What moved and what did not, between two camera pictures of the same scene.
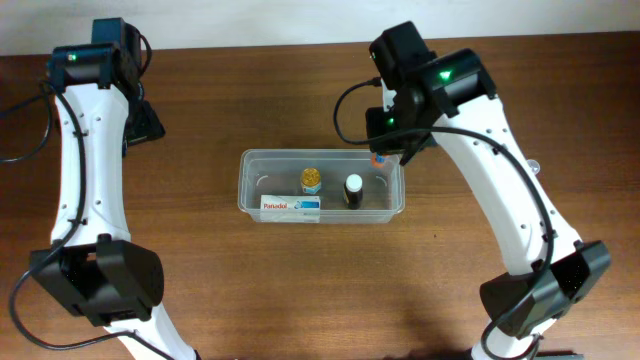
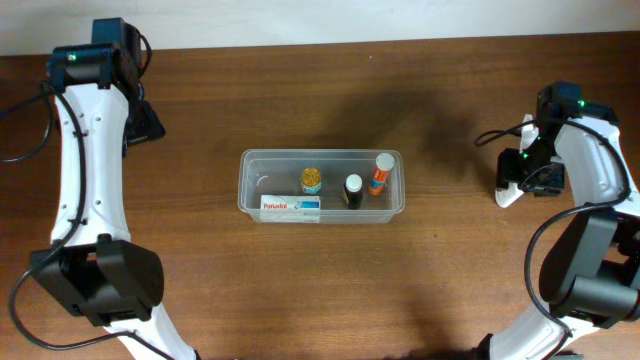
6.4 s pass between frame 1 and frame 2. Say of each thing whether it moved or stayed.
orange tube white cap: moved
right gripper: moved
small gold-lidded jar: stayed
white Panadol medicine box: stayed
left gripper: stayed
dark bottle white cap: stayed
